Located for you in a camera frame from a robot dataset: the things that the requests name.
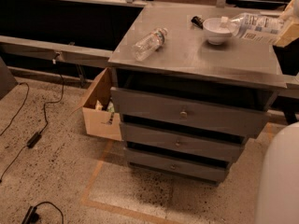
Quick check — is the grey drawer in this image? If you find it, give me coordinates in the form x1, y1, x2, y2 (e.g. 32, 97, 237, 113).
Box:
124, 147, 228, 182
120, 122, 244, 161
111, 87, 270, 138

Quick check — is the white ceramic bowl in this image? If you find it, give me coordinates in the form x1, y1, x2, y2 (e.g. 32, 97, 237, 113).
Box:
203, 18, 233, 45

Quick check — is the grey drawer cabinet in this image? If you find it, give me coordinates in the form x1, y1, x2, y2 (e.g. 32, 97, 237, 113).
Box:
109, 3, 287, 172

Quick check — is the middle grey drawer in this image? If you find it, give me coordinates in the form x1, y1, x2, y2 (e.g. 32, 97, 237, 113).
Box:
120, 122, 244, 161

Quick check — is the clear plastic bottle lying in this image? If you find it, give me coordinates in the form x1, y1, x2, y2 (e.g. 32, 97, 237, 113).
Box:
132, 28, 168, 62

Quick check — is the bottom grey drawer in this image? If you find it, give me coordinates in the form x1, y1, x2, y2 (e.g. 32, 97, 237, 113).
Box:
124, 147, 228, 182

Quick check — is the black power adapter with cable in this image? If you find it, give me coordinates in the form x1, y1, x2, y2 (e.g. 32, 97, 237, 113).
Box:
0, 73, 64, 183

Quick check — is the small black clip object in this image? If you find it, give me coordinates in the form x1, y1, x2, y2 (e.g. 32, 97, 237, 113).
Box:
192, 16, 204, 29

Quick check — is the top grey drawer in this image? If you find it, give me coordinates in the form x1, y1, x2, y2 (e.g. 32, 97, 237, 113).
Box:
111, 87, 270, 138

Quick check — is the black plug and cable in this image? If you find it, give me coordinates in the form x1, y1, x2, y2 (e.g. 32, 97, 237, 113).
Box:
21, 201, 64, 224

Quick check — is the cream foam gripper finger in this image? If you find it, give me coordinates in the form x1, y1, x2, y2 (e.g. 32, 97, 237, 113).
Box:
274, 18, 299, 48
279, 0, 299, 20

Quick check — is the labelled plastic bottle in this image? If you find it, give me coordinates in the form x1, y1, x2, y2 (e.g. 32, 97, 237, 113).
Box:
221, 13, 285, 45

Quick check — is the grey metal railing beam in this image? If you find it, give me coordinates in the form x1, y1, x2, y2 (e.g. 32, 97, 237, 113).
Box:
0, 35, 112, 68

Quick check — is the open cardboard box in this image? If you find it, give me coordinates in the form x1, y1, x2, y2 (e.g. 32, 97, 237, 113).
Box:
74, 68, 121, 141

